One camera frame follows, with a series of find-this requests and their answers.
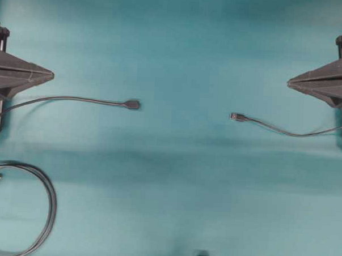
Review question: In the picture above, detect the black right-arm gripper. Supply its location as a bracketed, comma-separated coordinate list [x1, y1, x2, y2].
[287, 36, 342, 108]

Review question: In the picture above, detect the black USB plug cable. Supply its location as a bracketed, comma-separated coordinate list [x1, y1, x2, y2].
[229, 112, 342, 139]

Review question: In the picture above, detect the coiled black spare cable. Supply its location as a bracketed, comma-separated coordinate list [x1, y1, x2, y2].
[0, 160, 60, 256]

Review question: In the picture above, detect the black USB socket cable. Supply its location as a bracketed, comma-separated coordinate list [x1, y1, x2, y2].
[0, 93, 142, 122]

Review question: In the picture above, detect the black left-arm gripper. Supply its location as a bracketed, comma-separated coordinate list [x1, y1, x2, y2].
[0, 26, 54, 132]

